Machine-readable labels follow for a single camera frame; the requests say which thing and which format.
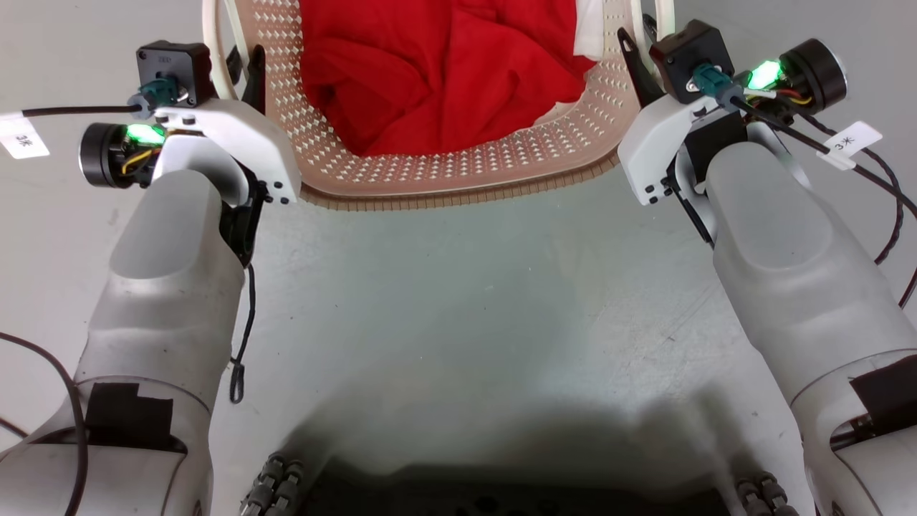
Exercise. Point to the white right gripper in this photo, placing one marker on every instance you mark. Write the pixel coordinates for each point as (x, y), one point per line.
(655, 140)

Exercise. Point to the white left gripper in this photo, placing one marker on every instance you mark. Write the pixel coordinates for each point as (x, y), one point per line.
(236, 132)

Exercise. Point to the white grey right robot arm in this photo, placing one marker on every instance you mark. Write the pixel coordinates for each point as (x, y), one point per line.
(795, 272)

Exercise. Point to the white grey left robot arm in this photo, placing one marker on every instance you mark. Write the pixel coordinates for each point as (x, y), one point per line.
(165, 287)

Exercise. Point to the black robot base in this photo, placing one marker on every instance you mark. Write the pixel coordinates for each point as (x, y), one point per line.
(501, 498)

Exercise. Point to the beige perforated laundry basket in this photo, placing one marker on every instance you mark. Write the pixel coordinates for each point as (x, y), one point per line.
(444, 168)

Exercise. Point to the white cloth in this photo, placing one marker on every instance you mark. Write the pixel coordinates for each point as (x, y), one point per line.
(590, 29)

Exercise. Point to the red garment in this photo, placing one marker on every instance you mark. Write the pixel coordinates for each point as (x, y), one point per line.
(444, 72)

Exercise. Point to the grey roller wheel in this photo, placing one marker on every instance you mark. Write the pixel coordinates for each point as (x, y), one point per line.
(765, 496)
(272, 487)

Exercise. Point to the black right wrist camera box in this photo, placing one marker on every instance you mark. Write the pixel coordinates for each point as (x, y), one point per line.
(689, 59)

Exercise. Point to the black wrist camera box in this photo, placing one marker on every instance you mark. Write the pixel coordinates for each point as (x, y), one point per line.
(175, 68)
(689, 59)

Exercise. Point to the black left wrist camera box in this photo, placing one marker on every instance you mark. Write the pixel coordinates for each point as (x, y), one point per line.
(175, 68)

